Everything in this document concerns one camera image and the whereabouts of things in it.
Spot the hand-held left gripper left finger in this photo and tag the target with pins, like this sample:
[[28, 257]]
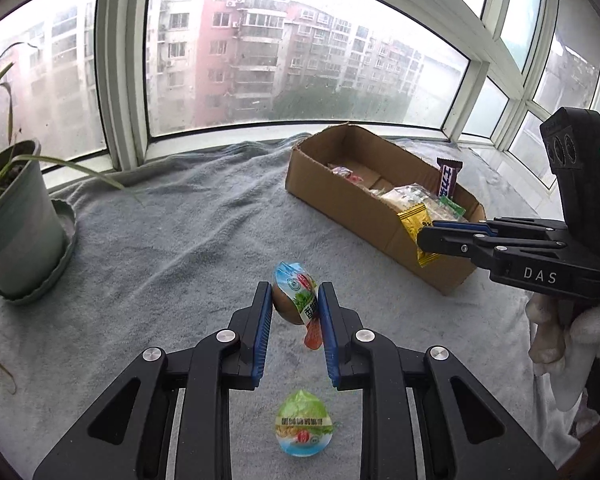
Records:
[[262, 330]]

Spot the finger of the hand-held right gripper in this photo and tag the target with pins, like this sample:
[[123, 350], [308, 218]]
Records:
[[460, 247], [460, 226]]

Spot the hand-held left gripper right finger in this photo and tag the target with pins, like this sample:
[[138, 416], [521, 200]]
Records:
[[328, 330]]

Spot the brown chocolate bar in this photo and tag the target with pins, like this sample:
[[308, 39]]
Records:
[[447, 182]]

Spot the brown egg snack packet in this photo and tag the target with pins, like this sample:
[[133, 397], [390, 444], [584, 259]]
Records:
[[292, 295]]

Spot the yellow candy packet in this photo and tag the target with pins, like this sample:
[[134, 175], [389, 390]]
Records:
[[412, 222]]

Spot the cardboard box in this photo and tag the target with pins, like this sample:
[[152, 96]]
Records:
[[340, 200]]

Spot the pink small snack packet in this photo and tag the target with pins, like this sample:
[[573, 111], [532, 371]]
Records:
[[344, 172]]

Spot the person's right hand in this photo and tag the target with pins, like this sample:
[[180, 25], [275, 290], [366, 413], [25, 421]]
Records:
[[570, 340]]

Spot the small green white candy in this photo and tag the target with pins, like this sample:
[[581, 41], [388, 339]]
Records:
[[452, 206]]

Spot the clear cracker packet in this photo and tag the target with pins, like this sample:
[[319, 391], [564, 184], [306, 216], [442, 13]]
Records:
[[410, 194]]

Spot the green egg packet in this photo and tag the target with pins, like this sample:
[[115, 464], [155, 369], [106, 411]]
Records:
[[305, 420]]

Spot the grey towel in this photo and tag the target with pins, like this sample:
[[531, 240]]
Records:
[[180, 240]]

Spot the green pot saucer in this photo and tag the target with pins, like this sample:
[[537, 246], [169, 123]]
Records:
[[65, 245]]

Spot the grey-green plant pot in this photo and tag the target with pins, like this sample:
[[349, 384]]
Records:
[[15, 230]]

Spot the apartment buildings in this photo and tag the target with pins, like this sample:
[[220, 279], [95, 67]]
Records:
[[240, 60]]

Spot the green spider plant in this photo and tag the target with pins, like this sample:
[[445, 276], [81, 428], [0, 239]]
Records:
[[0, 110]]

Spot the white window frame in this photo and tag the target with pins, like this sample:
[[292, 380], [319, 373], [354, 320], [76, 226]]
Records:
[[122, 60]]

